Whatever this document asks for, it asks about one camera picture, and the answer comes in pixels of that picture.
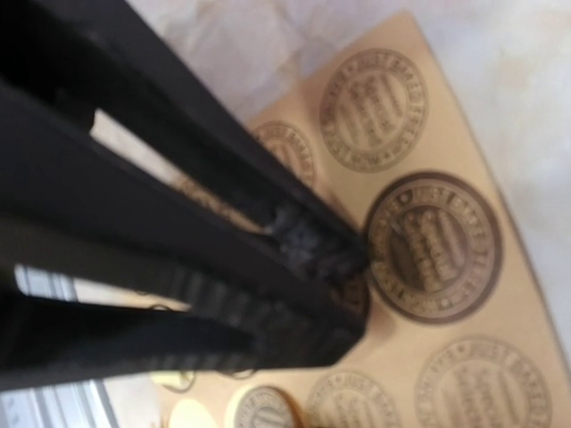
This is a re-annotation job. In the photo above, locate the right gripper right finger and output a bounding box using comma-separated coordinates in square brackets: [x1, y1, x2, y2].
[1, 1, 367, 280]

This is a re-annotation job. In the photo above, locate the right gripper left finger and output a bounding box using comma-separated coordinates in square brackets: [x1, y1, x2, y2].
[1, 86, 367, 391]

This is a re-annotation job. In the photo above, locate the round sticker sheet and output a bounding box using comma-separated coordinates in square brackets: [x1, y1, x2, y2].
[163, 12, 570, 427]

